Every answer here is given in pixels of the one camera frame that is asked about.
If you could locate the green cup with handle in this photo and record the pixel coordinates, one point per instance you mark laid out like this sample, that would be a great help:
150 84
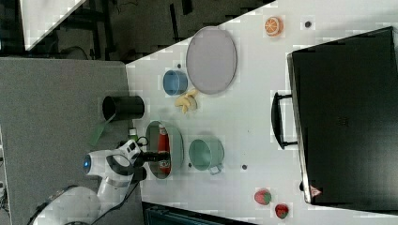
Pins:
207 154

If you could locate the blue bowl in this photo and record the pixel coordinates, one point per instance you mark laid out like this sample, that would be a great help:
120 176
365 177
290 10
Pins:
175 82

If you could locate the black toaster oven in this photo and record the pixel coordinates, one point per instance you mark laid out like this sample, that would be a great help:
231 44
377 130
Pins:
344 96

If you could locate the red ketchup bottle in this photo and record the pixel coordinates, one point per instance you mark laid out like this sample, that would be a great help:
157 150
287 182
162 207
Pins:
164 148

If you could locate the black cylinder mount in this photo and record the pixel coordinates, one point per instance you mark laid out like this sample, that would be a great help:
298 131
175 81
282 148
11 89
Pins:
123 108

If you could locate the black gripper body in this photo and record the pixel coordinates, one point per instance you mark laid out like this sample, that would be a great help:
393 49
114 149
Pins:
145 157

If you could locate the yellow toy banana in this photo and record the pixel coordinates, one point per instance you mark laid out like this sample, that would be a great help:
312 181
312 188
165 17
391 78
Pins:
187 101

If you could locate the round purple plate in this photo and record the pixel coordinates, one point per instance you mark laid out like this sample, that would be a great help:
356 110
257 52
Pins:
211 60

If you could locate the green oval strainer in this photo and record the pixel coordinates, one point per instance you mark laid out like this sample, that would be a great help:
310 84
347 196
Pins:
175 146

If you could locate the orange slice toy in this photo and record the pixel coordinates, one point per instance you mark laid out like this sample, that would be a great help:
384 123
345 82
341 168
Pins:
274 26

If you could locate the pink toy strawberry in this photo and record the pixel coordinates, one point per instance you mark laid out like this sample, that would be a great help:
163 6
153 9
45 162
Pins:
262 196

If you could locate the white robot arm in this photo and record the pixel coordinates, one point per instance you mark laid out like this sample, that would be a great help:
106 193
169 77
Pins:
115 171

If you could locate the red toy strawberry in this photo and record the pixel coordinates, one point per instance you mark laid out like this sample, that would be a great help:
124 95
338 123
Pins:
281 210

